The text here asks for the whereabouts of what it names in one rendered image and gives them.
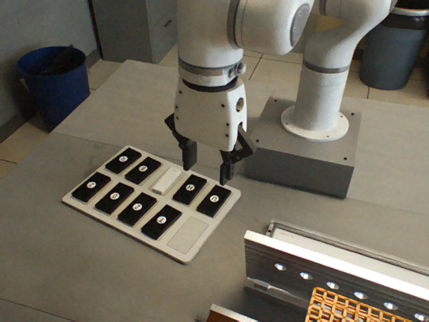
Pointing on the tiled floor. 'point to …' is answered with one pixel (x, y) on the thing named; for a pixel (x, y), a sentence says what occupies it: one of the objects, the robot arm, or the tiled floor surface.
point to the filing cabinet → (136, 29)
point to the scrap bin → (55, 81)
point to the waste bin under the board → (395, 45)
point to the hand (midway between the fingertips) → (208, 165)
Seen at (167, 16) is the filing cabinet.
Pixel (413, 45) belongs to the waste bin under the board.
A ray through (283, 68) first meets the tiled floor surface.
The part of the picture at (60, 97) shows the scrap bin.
